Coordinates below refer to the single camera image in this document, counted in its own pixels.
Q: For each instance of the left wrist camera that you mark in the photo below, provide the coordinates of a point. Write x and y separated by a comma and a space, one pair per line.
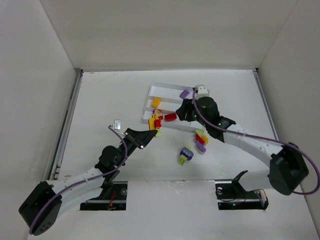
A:
116, 125

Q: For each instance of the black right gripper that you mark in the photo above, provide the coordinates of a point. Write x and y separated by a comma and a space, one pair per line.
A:
188, 111

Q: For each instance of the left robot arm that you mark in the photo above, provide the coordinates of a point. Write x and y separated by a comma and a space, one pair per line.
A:
49, 200

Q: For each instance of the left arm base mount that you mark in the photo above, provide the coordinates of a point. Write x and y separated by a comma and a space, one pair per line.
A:
111, 198

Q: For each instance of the purple butterfly lego brick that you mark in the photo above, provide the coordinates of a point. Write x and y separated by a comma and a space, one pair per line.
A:
184, 94

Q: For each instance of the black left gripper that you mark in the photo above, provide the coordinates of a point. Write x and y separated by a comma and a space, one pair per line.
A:
135, 139

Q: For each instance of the red large lego brick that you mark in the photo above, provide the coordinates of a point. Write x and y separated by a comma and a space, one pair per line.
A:
170, 117

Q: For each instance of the red rounded lego brick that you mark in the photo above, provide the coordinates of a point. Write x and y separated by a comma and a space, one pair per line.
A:
158, 111

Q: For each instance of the white sorting tray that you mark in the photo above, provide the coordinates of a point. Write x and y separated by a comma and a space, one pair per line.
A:
170, 101

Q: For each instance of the light green lego brick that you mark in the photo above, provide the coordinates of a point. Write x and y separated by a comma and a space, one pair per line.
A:
182, 159

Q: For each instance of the yellow butterfly lego brick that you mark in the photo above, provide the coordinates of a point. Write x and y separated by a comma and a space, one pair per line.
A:
156, 102

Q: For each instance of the yellow curved lego brick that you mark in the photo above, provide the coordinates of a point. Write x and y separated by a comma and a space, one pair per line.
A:
204, 139

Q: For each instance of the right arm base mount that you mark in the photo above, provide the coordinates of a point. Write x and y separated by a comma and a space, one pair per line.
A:
232, 196

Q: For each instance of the red curved lego brick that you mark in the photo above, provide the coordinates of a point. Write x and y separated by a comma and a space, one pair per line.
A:
198, 138

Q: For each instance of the light green lego plate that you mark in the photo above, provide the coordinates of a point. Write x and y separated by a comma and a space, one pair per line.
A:
159, 133

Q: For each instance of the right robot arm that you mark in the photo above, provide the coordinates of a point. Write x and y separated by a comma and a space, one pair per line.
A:
286, 166

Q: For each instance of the yellow long lego brick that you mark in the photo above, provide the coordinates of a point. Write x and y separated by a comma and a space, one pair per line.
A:
151, 123

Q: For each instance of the yellow small lego brick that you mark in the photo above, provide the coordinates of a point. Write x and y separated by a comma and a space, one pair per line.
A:
156, 116

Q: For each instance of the purple curved lego brick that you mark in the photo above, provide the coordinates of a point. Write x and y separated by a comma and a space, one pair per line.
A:
201, 146

